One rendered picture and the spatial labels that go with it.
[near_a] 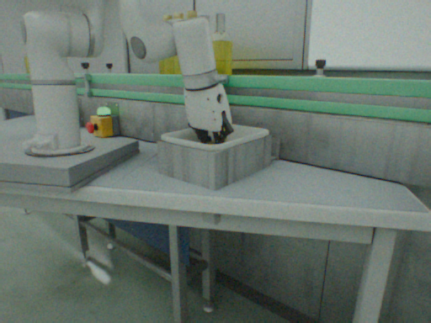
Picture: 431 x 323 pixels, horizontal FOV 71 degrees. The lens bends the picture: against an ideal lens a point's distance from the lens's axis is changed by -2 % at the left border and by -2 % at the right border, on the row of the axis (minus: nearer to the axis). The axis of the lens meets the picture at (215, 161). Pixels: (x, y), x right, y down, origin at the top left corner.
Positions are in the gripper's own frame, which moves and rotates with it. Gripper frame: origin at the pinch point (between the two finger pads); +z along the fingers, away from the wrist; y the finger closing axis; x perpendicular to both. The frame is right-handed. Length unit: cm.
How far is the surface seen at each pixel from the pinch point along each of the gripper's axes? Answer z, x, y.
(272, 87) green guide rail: -8.1, -21.2, -4.1
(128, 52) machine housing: -15, -41, 88
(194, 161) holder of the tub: -2.5, 10.6, -4.6
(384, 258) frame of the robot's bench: 18.6, -2.7, -38.8
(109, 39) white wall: 9, -322, 578
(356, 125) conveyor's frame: -1.6, -18.5, -26.8
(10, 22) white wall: -57, -158, 614
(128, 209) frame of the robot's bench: 6.9, 22.0, 8.1
